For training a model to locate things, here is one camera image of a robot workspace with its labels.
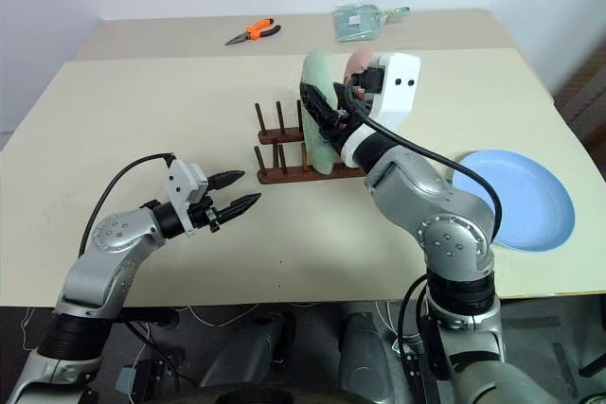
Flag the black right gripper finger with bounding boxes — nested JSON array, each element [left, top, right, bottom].
[[298, 82, 341, 134], [351, 64, 387, 96]]

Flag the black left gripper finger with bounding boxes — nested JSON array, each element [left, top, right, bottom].
[[206, 169, 246, 193], [219, 192, 263, 225]]

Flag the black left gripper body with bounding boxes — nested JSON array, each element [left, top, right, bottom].
[[187, 193, 224, 236]]

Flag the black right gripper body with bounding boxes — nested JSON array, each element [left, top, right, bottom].
[[320, 109, 365, 153]]

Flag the pink plate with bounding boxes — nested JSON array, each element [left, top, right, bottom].
[[342, 47, 383, 103]]

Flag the dark wooden dish rack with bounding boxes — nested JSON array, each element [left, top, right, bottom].
[[253, 99, 366, 185]]

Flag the green plate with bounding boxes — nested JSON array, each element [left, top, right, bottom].
[[300, 49, 346, 176]]

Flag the green packaged cloth bag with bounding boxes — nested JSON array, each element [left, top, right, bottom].
[[331, 3, 411, 43]]

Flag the dark grey rounded shape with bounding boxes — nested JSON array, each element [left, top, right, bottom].
[[197, 312, 291, 390], [337, 310, 398, 404]]

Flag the small grey-blue box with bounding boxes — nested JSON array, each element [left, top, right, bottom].
[[116, 360, 166, 396]]

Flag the blue plate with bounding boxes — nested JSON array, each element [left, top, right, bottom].
[[452, 149, 577, 254]]

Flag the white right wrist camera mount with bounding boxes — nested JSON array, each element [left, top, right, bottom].
[[339, 50, 423, 170]]

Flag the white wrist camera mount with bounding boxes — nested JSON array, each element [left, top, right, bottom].
[[164, 157, 211, 238], [339, 50, 423, 170]]

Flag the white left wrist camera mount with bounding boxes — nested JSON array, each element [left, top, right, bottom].
[[164, 157, 211, 238]]

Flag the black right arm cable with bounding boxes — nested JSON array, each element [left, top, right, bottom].
[[334, 82, 505, 245]]

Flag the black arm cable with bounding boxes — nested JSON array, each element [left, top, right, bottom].
[[78, 152, 178, 258], [334, 82, 505, 245]]

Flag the orange-handled pliers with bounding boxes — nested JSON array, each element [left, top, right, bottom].
[[223, 17, 282, 47]]

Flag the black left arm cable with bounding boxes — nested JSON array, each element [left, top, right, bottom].
[[78, 152, 178, 258]]

